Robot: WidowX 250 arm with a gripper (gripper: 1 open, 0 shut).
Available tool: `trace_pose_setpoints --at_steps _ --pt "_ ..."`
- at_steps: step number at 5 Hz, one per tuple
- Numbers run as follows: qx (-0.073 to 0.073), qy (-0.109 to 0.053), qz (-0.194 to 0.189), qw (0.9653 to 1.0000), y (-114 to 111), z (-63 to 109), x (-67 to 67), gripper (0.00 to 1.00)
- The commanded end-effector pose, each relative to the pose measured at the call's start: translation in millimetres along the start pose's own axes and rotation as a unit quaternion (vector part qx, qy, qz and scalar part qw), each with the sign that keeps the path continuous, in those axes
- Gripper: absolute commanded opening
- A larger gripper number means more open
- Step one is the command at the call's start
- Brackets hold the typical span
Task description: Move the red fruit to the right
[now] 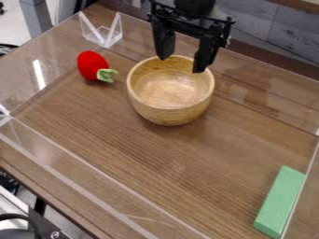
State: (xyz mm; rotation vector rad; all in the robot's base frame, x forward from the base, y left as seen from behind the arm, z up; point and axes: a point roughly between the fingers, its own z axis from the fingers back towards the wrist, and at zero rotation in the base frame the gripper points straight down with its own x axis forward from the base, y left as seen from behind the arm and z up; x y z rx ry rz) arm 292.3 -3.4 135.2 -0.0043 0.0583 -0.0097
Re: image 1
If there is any clear acrylic enclosure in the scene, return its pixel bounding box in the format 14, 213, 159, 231
0, 6, 319, 239

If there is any green rectangular block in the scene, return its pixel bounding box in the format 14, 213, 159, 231
254, 166, 306, 239

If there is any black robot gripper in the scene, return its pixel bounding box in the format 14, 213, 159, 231
148, 0, 235, 73

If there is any black clamp bracket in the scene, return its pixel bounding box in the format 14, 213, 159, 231
0, 207, 72, 239

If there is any wooden bowl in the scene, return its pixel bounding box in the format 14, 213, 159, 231
126, 55, 216, 126

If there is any grey table leg post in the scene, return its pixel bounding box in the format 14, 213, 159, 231
19, 0, 52, 38

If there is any red plush strawberry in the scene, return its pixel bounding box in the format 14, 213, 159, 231
78, 50, 119, 83

